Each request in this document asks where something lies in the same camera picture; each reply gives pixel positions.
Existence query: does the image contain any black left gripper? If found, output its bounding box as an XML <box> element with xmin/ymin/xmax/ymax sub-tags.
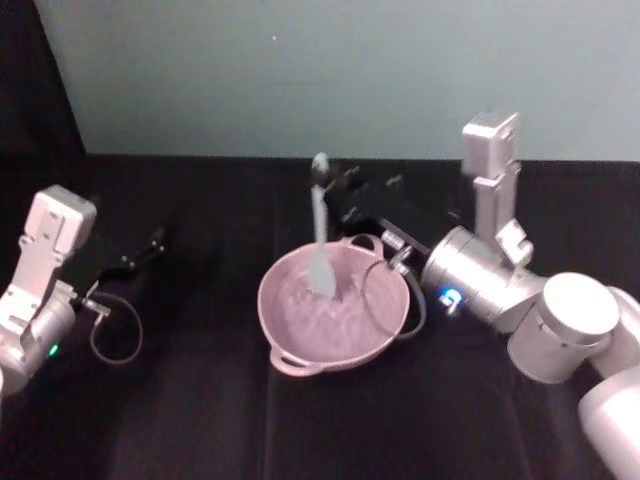
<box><xmin>63</xmin><ymin>225</ymin><xmax>168</xmax><ymax>297</ymax></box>

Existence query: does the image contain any pink two-handled bowl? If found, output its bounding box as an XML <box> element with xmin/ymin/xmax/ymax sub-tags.
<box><xmin>257</xmin><ymin>233</ymin><xmax>414</xmax><ymax>379</ymax></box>

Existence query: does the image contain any black table cloth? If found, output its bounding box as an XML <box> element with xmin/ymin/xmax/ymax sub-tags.
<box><xmin>0</xmin><ymin>152</ymin><xmax>640</xmax><ymax>480</ymax></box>

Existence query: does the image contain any pale blue-grey spatula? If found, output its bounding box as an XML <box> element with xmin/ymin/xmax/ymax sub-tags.
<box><xmin>306</xmin><ymin>152</ymin><xmax>339</xmax><ymax>302</ymax></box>

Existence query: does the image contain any thin dark left gripper cable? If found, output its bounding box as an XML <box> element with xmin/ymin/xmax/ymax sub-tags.
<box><xmin>79</xmin><ymin>293</ymin><xmax>145</xmax><ymax>367</ymax></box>

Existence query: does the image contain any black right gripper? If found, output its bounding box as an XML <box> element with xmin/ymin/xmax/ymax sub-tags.
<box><xmin>322</xmin><ymin>166</ymin><xmax>464</xmax><ymax>257</ymax></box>

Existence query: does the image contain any thin dark right gripper cable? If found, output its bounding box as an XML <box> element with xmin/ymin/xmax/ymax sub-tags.
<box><xmin>360</xmin><ymin>247</ymin><xmax>429</xmax><ymax>341</ymax></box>

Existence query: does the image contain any black backdrop cloth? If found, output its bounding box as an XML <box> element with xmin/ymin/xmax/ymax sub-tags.
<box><xmin>0</xmin><ymin>0</ymin><xmax>87</xmax><ymax>160</ymax></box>

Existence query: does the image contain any thin dark gripper cable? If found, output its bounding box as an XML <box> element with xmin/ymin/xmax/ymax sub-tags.
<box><xmin>79</xmin><ymin>293</ymin><xmax>145</xmax><ymax>367</ymax></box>
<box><xmin>360</xmin><ymin>247</ymin><xmax>429</xmax><ymax>341</ymax></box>

